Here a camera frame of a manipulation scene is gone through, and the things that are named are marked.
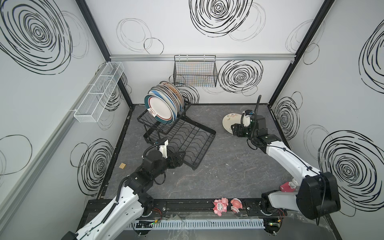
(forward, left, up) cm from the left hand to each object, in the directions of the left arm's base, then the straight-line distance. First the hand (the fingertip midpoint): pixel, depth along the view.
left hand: (181, 153), depth 76 cm
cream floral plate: (+36, -32, -16) cm, 51 cm away
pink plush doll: (-21, -20, -13) cm, 32 cm away
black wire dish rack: (+21, +1, -15) cm, 25 cm away
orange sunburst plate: (+23, +2, +17) cm, 29 cm away
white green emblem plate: (+21, +4, +18) cm, 28 cm away
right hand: (+18, -29, +1) cm, 34 cm away
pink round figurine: (-20, -28, -13) cm, 37 cm away
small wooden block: (-2, +35, -15) cm, 38 cm away
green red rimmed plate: (+18, +10, +9) cm, 23 cm away
